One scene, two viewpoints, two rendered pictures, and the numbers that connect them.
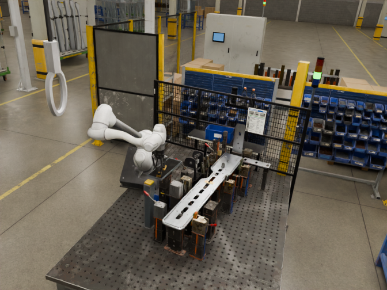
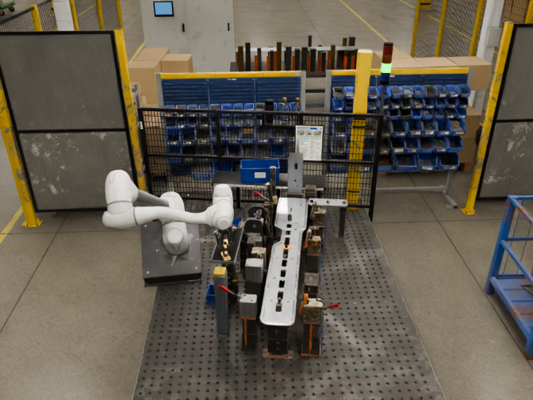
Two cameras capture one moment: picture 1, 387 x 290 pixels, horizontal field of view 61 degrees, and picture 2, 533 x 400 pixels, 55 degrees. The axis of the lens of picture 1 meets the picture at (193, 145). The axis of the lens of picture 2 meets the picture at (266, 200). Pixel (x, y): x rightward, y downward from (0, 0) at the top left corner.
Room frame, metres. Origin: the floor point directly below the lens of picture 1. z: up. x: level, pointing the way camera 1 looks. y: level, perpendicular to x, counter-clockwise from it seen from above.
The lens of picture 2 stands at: (0.01, 0.82, 2.88)
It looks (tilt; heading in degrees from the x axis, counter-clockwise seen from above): 29 degrees down; 342
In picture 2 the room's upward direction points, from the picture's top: straight up
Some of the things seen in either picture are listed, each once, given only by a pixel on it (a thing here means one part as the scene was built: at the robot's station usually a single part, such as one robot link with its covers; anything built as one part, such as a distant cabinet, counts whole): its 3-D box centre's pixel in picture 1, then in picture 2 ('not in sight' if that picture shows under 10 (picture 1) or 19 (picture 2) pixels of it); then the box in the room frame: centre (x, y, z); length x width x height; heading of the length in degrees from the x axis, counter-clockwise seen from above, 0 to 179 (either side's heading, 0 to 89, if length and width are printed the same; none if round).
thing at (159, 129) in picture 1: (159, 134); (222, 199); (2.38, 0.28, 1.54); 0.13 x 0.11 x 0.16; 166
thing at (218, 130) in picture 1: (219, 133); (259, 171); (3.52, -0.29, 1.10); 0.30 x 0.17 x 0.13; 73
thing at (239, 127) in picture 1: (238, 138); (295, 173); (3.24, -0.48, 1.17); 0.12 x 0.01 x 0.34; 65
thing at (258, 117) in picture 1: (255, 121); (308, 143); (3.47, -0.68, 1.30); 0.23 x 0.02 x 0.31; 65
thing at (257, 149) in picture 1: (224, 141); (269, 180); (3.48, -0.36, 1.02); 0.90 x 0.22 x 0.03; 65
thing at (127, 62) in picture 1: (127, 94); (73, 134); (5.08, 1.11, 1.00); 1.34 x 0.14 x 2.00; 74
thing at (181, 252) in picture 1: (175, 236); (278, 335); (2.01, 0.09, 0.84); 0.18 x 0.06 x 0.29; 65
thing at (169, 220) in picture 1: (209, 183); (287, 249); (2.56, -0.17, 1.00); 1.38 x 0.22 x 0.02; 155
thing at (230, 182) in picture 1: (227, 196); (312, 259); (2.56, -0.35, 0.87); 0.12 x 0.09 x 0.35; 65
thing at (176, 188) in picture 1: (175, 203); (254, 290); (2.35, 0.12, 0.90); 0.13 x 0.10 x 0.41; 65
